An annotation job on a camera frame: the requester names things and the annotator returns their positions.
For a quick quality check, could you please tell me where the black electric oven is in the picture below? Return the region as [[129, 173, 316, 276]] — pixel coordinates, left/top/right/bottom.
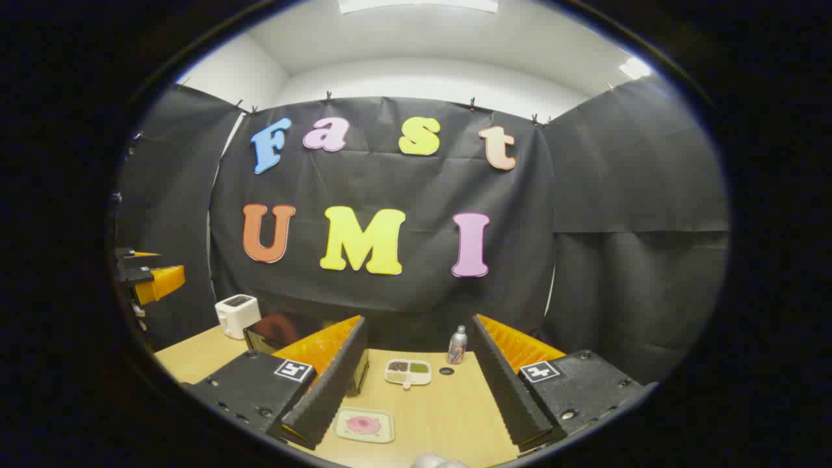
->
[[244, 312, 370, 397]]

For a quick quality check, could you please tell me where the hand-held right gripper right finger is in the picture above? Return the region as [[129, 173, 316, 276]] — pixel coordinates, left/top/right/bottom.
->
[[467, 314, 651, 454]]

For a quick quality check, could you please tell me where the ceiling light panel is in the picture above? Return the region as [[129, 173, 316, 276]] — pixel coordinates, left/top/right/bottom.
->
[[338, 0, 499, 15], [617, 57, 653, 80]]

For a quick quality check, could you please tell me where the silver spray bottle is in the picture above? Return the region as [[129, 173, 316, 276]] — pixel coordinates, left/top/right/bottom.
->
[[447, 325, 468, 365]]

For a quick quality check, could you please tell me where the black backdrop cloth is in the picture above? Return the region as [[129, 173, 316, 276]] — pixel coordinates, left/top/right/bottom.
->
[[114, 77, 730, 384]]

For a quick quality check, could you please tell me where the white toaster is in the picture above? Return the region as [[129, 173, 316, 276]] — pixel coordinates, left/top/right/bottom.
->
[[215, 294, 262, 339]]

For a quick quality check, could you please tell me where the white divided tray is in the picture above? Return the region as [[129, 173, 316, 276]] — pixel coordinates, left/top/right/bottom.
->
[[384, 359, 432, 389]]

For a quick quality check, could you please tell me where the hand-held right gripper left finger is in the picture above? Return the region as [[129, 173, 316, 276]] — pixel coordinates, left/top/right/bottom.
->
[[184, 315, 370, 450]]

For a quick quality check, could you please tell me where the cream square plate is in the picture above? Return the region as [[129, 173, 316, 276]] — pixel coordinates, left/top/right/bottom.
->
[[334, 407, 395, 444]]

